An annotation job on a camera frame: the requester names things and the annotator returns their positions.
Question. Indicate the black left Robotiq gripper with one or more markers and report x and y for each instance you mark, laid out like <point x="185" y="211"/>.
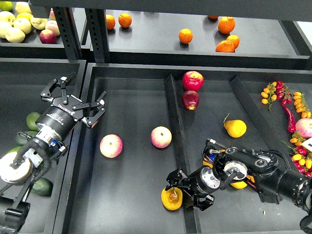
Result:
<point x="66" y="111"/>

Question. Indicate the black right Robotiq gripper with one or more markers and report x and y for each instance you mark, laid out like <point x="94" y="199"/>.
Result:
<point x="199" y="186"/>

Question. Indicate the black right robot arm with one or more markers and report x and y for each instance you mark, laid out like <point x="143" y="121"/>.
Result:
<point x="268" y="172"/>

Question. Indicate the avocado top left of pile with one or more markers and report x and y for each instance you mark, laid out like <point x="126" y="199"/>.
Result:
<point x="31" y="121"/>

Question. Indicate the avocado pile middle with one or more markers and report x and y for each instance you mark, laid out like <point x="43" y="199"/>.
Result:
<point x="23" y="137"/>

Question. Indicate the lone yellow pear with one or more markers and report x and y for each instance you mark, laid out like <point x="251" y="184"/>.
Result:
<point x="235" y="128"/>

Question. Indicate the lone avocado bottom left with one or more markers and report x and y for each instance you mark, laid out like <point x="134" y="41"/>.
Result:
<point x="43" y="187"/>

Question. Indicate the black tray divider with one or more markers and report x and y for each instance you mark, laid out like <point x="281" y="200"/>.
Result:
<point x="181" y="156"/>
<point x="267" y="134"/>

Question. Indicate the pink apple left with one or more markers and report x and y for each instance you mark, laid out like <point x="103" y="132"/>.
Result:
<point x="111" y="146"/>

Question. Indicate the pink apple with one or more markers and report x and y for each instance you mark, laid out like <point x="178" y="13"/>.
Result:
<point x="111" y="146"/>
<point x="161" y="137"/>

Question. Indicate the pink apple right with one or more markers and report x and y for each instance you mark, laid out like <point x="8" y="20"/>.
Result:
<point x="161" y="137"/>

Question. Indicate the red apple on shelf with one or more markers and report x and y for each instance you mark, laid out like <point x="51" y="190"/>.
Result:
<point x="48" y="37"/>

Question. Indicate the black middle tray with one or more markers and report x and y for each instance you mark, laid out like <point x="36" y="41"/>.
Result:
<point x="121" y="195"/>

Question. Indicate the black tray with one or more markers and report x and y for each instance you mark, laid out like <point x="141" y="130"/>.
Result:
<point x="21" y="83"/>
<point x="121" y="195"/>

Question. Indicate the dark red apple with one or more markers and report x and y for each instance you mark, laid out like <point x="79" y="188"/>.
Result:
<point x="190" y="100"/>

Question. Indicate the yellow apple on shelf front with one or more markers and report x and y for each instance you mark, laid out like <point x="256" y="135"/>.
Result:
<point x="14" y="35"/>

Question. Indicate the black right tray divider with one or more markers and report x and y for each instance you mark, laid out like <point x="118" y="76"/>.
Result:
<point x="267" y="134"/>

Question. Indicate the orange on shelf far left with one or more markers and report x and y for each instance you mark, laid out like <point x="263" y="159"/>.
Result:
<point x="110" y="21"/>

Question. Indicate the black left tray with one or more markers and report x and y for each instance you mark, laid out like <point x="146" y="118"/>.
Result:
<point x="21" y="83"/>

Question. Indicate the bright red apple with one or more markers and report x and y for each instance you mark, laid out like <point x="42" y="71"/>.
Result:
<point x="192" y="81"/>

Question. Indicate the red chili pepper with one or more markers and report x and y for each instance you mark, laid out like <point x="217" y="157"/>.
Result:
<point x="290" y="117"/>

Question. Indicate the orange cherry tomato vine left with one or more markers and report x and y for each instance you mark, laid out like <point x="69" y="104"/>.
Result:
<point x="269" y="95"/>

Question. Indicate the orange cherry tomato vine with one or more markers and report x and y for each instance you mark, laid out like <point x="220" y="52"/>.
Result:
<point x="269" y="95"/>
<point x="301" y="105"/>

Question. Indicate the pink peach right edge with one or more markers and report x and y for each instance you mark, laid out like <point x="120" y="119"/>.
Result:
<point x="304" y="127"/>

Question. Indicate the orange on shelf centre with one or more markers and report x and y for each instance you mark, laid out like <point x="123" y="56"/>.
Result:
<point x="185" y="36"/>

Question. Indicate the orange cherry tomato vine right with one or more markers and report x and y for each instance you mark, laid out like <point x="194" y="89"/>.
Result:
<point x="301" y="105"/>

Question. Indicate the orange on shelf front right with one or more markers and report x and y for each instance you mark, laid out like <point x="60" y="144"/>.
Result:
<point x="225" y="46"/>

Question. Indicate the large orange on shelf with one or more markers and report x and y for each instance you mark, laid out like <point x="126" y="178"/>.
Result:
<point x="226" y="25"/>

